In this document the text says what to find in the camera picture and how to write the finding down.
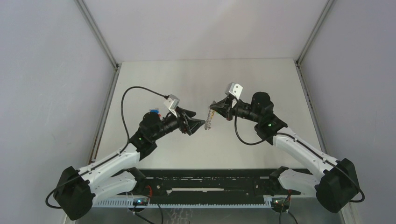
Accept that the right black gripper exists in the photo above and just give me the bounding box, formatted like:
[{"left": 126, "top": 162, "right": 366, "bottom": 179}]
[{"left": 210, "top": 96, "right": 261, "bottom": 124}]

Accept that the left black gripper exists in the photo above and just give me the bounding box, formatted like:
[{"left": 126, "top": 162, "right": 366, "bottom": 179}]
[{"left": 151, "top": 106, "right": 204, "bottom": 141}]

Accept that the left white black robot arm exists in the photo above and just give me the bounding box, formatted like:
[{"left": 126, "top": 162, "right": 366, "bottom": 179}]
[{"left": 53, "top": 107, "right": 205, "bottom": 221}]

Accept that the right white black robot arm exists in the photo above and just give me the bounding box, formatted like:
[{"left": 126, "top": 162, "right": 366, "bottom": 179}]
[{"left": 210, "top": 92, "right": 365, "bottom": 213}]

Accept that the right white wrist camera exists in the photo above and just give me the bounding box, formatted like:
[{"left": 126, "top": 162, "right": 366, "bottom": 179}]
[{"left": 225, "top": 82, "right": 243, "bottom": 108}]

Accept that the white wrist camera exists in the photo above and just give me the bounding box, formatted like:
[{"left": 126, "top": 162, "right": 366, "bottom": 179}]
[
  {"left": 164, "top": 94, "right": 180, "bottom": 118},
  {"left": 225, "top": 82, "right": 243, "bottom": 108}
]

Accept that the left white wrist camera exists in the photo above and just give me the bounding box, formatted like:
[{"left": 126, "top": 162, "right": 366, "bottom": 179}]
[{"left": 164, "top": 94, "right": 180, "bottom": 118}]

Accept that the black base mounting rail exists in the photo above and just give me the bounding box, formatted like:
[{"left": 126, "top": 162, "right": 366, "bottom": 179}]
[{"left": 131, "top": 168, "right": 301, "bottom": 202}]

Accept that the left black camera cable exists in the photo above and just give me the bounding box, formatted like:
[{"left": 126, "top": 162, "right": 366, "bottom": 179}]
[{"left": 44, "top": 86, "right": 170, "bottom": 210}]

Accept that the left aluminium frame post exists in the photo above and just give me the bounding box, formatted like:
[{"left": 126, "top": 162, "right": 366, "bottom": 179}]
[{"left": 75, "top": 0, "right": 120, "bottom": 164}]

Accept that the aluminium frame post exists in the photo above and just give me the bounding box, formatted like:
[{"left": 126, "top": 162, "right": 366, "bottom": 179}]
[
  {"left": 75, "top": 0, "right": 120, "bottom": 164},
  {"left": 294, "top": 0, "right": 337, "bottom": 153}
]

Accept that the white slotted cable duct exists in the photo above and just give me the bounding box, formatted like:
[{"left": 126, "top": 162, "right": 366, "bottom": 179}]
[{"left": 93, "top": 196, "right": 274, "bottom": 208}]

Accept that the right aluminium frame post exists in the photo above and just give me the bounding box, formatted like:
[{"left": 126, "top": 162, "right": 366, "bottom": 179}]
[{"left": 294, "top": 0, "right": 337, "bottom": 153}]

